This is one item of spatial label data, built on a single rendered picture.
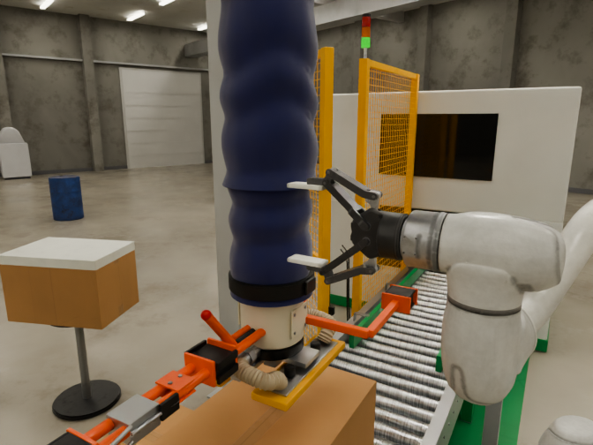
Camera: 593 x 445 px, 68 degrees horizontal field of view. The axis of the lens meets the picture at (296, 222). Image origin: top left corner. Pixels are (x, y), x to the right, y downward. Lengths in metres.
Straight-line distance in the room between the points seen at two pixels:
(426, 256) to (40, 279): 2.44
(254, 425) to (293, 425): 0.11
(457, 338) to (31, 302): 2.56
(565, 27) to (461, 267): 12.64
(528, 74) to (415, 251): 12.76
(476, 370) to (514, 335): 0.07
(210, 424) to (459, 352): 0.83
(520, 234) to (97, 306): 2.35
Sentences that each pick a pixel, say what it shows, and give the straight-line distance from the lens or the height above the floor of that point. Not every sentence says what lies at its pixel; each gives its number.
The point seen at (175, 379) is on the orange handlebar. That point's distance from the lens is 0.98.
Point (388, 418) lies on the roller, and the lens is 2.06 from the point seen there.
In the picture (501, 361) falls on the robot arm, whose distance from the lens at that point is 0.71.
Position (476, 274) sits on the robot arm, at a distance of 0.65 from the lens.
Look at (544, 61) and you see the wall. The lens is 13.26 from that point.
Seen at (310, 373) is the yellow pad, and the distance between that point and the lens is 1.20.
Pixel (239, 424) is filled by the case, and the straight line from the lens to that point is 1.34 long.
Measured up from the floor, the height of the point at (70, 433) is 1.26.
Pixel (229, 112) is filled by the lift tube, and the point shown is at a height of 1.77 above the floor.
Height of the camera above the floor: 1.76
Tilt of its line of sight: 13 degrees down
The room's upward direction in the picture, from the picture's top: straight up
